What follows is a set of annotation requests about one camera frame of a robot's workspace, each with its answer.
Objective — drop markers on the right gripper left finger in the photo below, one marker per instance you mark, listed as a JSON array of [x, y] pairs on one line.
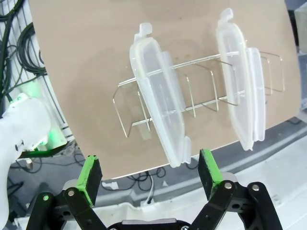
[[90, 175]]

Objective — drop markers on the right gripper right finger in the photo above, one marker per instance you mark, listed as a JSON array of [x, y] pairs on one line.
[[209, 170]]

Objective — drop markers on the clear plastic container lid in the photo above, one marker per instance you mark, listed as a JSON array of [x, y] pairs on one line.
[[156, 95], [239, 95]]

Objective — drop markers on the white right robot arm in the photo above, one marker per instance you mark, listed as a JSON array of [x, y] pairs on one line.
[[24, 124]]

